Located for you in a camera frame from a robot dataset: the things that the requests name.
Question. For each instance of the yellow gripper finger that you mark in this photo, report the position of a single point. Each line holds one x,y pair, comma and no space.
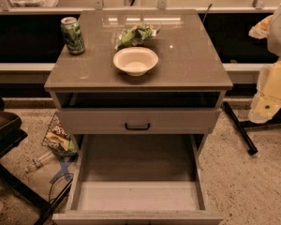
260,30

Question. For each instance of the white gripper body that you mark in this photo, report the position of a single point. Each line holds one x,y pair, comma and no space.
280,37

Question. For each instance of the green jalapeno chip bag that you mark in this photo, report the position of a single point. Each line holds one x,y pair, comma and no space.
136,35

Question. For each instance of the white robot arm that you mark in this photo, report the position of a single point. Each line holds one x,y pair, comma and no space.
274,34

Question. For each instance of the closed upper drawer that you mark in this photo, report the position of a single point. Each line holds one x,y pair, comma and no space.
163,121

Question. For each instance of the grey drawer cabinet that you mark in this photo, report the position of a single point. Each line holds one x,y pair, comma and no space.
188,75

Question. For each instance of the open bottom drawer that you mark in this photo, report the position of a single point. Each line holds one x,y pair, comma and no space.
137,180

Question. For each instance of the chip bag on floor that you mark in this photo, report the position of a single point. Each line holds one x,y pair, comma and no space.
58,140

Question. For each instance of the black metal stand leg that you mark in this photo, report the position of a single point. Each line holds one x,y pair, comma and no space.
243,125

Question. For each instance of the white paper bowl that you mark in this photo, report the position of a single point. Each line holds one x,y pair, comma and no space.
135,61

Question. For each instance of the green soda can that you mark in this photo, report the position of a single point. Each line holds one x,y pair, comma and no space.
71,32

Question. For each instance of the clear plastic bottle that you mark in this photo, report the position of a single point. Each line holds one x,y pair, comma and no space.
38,162

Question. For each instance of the black chair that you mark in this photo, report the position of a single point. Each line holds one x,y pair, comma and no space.
11,135

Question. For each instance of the black drawer handle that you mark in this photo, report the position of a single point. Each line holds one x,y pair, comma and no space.
137,127

